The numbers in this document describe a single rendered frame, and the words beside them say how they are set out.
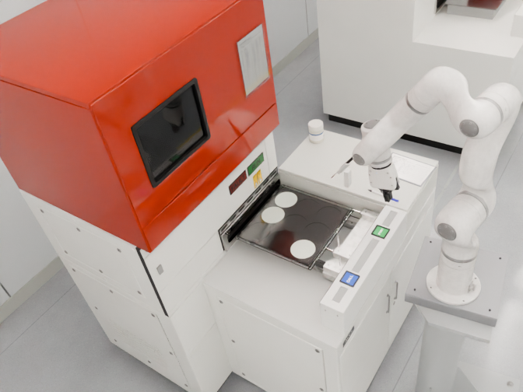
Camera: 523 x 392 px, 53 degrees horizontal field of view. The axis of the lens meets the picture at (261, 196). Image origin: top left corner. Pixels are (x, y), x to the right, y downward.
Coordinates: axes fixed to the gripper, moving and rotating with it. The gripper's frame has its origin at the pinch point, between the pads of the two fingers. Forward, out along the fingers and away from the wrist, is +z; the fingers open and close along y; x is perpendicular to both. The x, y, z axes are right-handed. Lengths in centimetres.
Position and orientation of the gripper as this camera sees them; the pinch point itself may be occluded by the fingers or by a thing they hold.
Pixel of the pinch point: (387, 195)
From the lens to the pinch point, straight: 201.0
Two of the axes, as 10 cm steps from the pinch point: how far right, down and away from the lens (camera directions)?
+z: 3.0, 7.7, 5.6
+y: 7.8, 1.4, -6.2
